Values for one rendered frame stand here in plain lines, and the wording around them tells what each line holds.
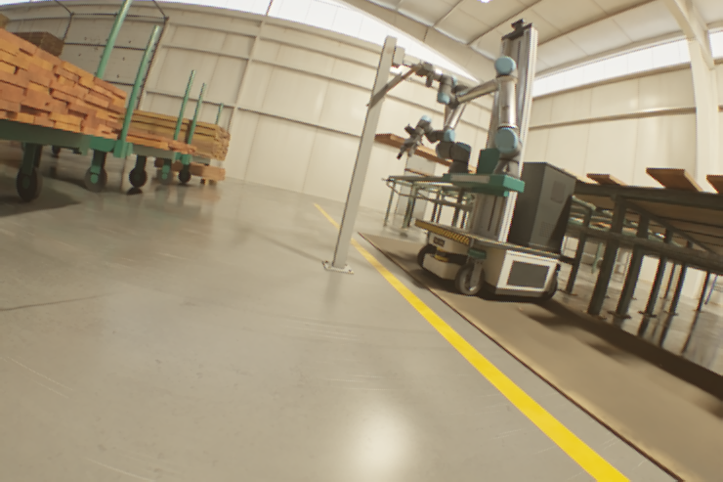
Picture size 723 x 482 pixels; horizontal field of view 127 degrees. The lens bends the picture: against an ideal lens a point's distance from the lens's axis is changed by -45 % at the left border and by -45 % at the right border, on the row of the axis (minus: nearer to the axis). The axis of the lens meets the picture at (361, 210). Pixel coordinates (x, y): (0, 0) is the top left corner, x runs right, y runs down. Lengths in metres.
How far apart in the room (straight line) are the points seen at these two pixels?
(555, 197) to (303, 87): 9.08
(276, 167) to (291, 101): 2.10
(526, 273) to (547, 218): 0.37
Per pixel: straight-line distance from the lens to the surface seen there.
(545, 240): 2.09
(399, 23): 11.67
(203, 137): 3.99
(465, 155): 2.20
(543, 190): 2.02
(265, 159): 9.98
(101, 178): 2.70
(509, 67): 1.81
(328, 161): 10.04
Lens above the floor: 0.42
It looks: 3 degrees down
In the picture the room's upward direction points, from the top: 13 degrees clockwise
